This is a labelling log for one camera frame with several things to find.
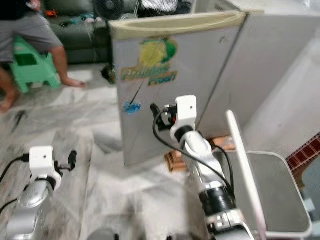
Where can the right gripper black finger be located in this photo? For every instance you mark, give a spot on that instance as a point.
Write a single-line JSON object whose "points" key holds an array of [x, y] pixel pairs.
{"points": [[155, 114]]}

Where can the grey fridge door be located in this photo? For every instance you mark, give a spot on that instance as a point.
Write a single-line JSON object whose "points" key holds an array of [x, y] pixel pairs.
{"points": [[195, 80]]}

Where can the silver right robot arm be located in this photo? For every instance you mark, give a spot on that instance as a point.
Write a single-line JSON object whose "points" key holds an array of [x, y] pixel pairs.
{"points": [[200, 152]]}

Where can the grey fridge cabinet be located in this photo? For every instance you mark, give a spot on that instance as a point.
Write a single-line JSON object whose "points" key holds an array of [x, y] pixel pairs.
{"points": [[270, 65]]}

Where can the red clay brick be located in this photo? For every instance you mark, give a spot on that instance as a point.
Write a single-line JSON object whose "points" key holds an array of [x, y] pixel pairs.
{"points": [[174, 161]]}

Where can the green plastic stool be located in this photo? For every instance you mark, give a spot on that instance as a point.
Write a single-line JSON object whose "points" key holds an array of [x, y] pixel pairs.
{"points": [[37, 70]]}

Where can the dark green sofa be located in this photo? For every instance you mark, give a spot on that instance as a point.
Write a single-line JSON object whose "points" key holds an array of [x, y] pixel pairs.
{"points": [[80, 45]]}

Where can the black white striped cloth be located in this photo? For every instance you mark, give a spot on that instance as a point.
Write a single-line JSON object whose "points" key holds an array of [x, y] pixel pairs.
{"points": [[160, 4]]}

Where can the black standing fan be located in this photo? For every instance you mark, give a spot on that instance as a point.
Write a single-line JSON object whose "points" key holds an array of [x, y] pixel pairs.
{"points": [[110, 7]]}

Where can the person in grey shorts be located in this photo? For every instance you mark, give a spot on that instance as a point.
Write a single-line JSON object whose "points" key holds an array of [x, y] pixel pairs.
{"points": [[25, 35]]}

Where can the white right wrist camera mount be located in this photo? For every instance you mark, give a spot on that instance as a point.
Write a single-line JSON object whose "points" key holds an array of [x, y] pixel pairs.
{"points": [[186, 111]]}

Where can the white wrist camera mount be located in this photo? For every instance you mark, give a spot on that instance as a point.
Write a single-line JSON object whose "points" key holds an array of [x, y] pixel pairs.
{"points": [[186, 111], [42, 159]]}

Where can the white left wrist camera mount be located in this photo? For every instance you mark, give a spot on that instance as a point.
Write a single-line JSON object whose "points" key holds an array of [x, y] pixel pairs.
{"points": [[42, 159]]}

